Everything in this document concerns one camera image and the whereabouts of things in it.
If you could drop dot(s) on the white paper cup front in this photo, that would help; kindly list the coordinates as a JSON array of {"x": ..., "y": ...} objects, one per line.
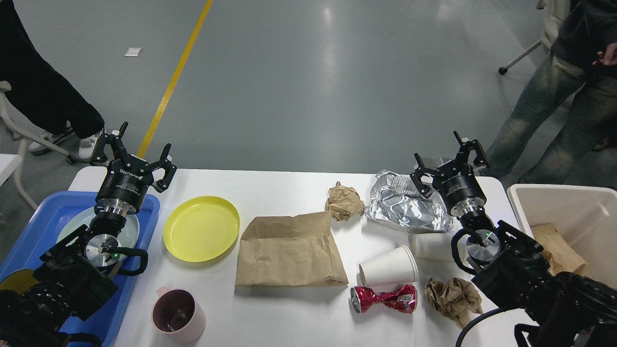
[{"x": 395, "y": 266}]

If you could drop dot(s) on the large crumpled brown paper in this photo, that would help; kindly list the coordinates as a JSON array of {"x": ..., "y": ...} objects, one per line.
[{"x": 455, "y": 299}]

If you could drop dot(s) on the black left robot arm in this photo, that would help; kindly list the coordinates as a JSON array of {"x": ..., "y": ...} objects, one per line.
[{"x": 76, "y": 275}]

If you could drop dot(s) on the white office chair right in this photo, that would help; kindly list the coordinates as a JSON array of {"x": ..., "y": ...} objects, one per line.
[{"x": 554, "y": 14}]

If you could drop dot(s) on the brown paper in bin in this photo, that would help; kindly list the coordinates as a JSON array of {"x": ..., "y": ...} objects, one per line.
[{"x": 561, "y": 257}]

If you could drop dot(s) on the small crumpled brown paper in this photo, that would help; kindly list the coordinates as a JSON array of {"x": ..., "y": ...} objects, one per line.
[{"x": 343, "y": 202}]

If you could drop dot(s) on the pale green plate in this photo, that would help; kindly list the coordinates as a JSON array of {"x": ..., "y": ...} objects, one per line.
[{"x": 127, "y": 237}]

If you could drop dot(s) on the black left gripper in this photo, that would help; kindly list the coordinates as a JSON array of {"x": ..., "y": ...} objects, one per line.
[{"x": 122, "y": 184}]

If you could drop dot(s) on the dark teal mug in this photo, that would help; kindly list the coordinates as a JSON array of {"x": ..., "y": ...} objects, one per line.
[{"x": 19, "y": 281}]

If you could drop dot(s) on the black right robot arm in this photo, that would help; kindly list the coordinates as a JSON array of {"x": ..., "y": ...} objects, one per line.
[{"x": 508, "y": 267}]

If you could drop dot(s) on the white paper cup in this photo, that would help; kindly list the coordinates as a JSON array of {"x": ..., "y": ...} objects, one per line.
[
  {"x": 395, "y": 266},
  {"x": 434, "y": 246}
]

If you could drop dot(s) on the white office chair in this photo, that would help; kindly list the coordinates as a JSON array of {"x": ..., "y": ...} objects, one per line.
[
  {"x": 554, "y": 14},
  {"x": 23, "y": 136}
]

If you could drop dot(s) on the crushed red soda can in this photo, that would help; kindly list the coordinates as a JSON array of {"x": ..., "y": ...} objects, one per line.
[{"x": 402, "y": 300}]

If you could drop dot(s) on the person in blue jeans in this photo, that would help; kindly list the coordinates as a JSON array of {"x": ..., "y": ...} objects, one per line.
[{"x": 582, "y": 64}]

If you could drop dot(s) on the beige plastic bin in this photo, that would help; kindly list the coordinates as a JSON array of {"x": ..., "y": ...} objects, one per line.
[{"x": 585, "y": 217}]

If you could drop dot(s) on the white paper cup behind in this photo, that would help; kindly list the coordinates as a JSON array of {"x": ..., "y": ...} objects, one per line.
[{"x": 434, "y": 246}]

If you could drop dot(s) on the crumpled aluminium foil tray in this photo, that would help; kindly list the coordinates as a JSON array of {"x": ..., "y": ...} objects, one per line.
[{"x": 396, "y": 202}]

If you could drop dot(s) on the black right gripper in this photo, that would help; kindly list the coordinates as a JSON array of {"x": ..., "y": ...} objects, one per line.
[{"x": 455, "y": 183}]

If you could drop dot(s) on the white office chair left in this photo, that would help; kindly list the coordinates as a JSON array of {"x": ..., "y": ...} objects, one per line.
[{"x": 23, "y": 136}]

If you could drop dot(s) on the small white side table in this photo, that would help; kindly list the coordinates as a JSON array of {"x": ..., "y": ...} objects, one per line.
[{"x": 8, "y": 165}]

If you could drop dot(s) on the pink mug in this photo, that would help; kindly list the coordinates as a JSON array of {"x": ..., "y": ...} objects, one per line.
[{"x": 178, "y": 315}]

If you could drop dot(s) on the yellow plate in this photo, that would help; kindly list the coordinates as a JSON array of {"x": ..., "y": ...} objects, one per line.
[{"x": 201, "y": 229}]

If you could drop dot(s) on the flat brown paper bag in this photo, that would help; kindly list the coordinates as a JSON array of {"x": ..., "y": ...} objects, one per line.
[{"x": 290, "y": 251}]

